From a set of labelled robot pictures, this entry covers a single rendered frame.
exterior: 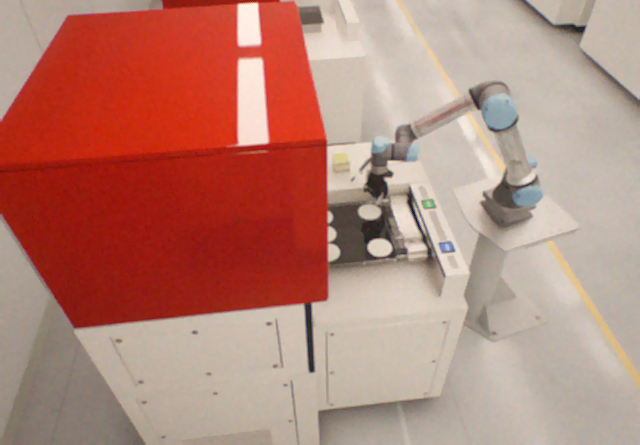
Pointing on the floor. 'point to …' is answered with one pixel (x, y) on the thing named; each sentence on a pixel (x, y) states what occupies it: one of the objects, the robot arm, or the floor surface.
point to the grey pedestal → (496, 296)
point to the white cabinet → (384, 358)
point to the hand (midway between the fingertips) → (378, 201)
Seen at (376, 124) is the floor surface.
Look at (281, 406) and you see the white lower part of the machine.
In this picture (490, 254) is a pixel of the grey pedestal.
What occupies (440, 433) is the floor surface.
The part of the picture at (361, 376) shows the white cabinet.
